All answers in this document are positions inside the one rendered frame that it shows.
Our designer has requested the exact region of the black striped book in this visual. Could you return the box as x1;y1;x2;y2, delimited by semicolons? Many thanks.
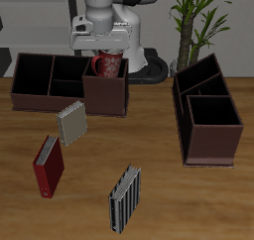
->
108;163;142;235

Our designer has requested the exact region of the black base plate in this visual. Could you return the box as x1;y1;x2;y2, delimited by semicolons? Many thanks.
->
126;47;170;85

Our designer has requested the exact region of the red patterned mug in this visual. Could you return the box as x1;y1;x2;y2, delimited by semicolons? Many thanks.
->
90;50;124;78

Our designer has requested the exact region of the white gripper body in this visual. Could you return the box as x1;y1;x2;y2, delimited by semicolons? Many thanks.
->
68;28;132;52

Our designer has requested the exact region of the grey book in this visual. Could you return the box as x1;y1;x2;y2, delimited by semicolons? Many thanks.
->
55;99;89;148

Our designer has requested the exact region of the red book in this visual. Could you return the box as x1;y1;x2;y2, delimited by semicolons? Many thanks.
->
32;134;65;199

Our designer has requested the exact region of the green pot plant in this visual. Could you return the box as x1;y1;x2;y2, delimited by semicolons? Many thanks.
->
169;0;235;78

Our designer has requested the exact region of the dark brown desk caddy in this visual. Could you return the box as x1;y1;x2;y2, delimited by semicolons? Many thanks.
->
171;53;245;169
9;52;130;118

